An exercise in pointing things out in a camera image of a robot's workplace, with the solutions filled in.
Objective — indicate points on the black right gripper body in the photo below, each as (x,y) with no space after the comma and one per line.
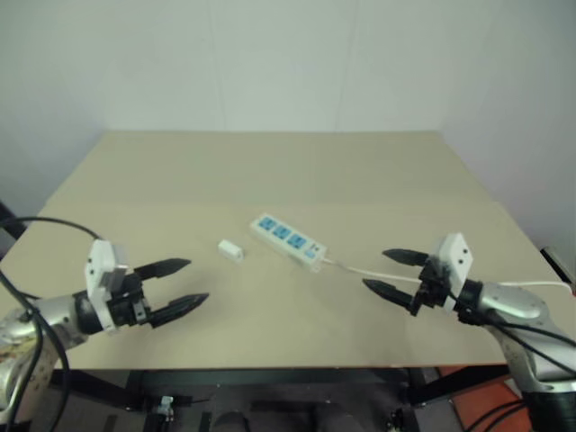
(432,285)

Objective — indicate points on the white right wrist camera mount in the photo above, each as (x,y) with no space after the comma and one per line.
(458,254)

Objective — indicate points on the black table frame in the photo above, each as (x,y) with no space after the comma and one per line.
(270,378)

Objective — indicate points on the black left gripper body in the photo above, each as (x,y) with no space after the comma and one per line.
(128,301)

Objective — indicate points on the black bar with red tip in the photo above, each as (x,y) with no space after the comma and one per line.
(558,265)

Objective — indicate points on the orange floor mat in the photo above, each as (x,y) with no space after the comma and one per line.
(477,396)

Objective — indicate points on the small silver bracket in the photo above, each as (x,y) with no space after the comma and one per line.
(164,404)

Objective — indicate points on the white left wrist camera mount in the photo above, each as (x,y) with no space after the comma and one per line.
(100,265)

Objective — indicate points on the white plug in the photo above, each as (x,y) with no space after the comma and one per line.
(231,250)

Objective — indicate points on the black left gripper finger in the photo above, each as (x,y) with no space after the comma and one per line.
(180,308)
(164,266)

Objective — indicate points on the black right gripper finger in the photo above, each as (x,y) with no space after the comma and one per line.
(405,256)
(387,290)

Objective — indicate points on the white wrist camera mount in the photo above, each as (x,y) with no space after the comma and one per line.
(100,265)
(458,254)

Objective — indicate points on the white power strip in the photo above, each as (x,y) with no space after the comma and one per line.
(288,238)

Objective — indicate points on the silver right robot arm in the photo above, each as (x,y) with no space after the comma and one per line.
(513,303)

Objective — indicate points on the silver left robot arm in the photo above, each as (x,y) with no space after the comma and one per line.
(58,312)

